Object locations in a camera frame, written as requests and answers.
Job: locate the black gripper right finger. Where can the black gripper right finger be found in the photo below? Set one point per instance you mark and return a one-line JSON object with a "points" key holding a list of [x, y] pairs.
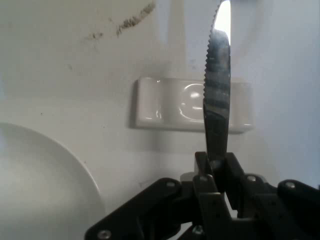
{"points": [[262, 200]]}

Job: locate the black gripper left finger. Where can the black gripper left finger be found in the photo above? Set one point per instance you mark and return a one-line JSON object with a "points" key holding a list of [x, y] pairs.
{"points": [[140, 210]]}

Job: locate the steel serrated table knife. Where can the steel serrated table knife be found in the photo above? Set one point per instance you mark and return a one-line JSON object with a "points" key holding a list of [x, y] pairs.
{"points": [[218, 87]]}

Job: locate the white round ceramic plate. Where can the white round ceramic plate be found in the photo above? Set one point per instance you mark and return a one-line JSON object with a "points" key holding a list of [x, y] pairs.
{"points": [[45, 185]]}

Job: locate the white ceramic cutlery rest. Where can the white ceramic cutlery rest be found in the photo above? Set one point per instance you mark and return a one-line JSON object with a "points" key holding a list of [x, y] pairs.
{"points": [[170, 105]]}

